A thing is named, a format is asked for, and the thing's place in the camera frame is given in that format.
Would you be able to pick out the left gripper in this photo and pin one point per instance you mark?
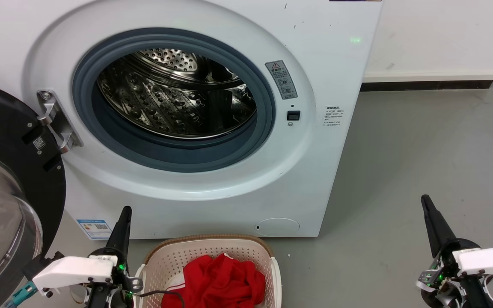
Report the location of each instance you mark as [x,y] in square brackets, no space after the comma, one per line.
[116,286]

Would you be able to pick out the white front-load washing machine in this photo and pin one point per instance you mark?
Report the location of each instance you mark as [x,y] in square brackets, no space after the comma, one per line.
[315,171]

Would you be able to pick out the round white filter cover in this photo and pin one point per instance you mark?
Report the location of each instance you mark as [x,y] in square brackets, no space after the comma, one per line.
[277,226]

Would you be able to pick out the small printed text sticker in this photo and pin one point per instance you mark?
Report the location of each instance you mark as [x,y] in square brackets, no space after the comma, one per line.
[334,116]

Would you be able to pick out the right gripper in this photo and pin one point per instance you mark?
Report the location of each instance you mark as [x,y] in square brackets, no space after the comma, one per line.
[445,280]

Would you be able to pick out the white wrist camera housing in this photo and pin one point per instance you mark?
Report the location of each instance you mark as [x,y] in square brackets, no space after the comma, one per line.
[73,271]
[486,260]

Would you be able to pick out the grey warning sticker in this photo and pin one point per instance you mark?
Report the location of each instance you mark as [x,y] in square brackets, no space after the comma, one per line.
[281,79]

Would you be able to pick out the grey rubber door gasket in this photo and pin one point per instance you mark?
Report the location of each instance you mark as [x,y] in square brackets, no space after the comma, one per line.
[229,152]

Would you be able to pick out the cream perforated laundry basket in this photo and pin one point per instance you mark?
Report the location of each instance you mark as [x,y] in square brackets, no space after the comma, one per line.
[165,261]

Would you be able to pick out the QR code sticker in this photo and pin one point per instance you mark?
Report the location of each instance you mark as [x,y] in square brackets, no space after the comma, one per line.
[39,143]

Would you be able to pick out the stainless steel perforated drum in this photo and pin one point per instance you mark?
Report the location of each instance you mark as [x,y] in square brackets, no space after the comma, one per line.
[165,98]

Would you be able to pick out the metal door hinge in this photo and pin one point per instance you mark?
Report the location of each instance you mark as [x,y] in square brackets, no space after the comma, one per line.
[57,122]

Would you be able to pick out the red cloth garment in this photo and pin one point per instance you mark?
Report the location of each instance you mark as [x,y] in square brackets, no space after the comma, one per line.
[221,284]

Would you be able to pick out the black door latch socket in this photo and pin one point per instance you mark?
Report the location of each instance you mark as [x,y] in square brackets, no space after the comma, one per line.
[293,115]

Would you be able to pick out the blue energy label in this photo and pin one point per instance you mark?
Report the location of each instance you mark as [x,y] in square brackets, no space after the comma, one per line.
[94,229]

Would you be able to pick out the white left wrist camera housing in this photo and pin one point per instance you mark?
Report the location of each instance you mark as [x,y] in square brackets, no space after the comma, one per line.
[73,271]

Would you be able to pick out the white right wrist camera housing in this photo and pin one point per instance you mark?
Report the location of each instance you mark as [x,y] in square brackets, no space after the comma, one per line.
[486,260]

